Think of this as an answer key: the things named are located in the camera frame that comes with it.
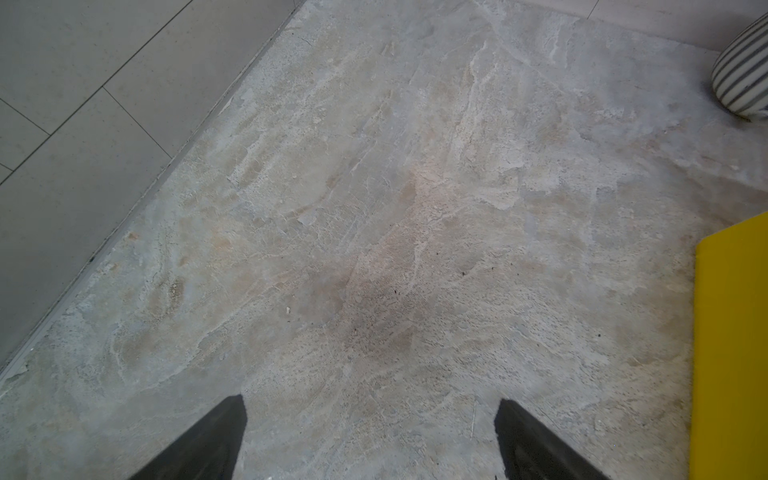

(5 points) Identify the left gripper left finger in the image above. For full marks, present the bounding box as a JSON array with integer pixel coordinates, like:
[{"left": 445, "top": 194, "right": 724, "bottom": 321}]
[{"left": 130, "top": 394, "right": 247, "bottom": 480}]

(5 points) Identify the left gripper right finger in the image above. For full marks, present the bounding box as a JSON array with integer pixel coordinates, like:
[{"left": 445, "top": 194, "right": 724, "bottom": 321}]
[{"left": 494, "top": 399, "right": 608, "bottom": 480}]

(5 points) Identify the yellow plastic bin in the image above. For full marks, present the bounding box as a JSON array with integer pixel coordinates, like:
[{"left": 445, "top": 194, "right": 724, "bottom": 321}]
[{"left": 689, "top": 214, "right": 767, "bottom": 479}]

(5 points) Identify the striped grey ceramic mug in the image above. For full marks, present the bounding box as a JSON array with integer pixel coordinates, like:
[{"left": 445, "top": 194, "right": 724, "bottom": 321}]
[{"left": 711, "top": 14, "right": 768, "bottom": 122}]

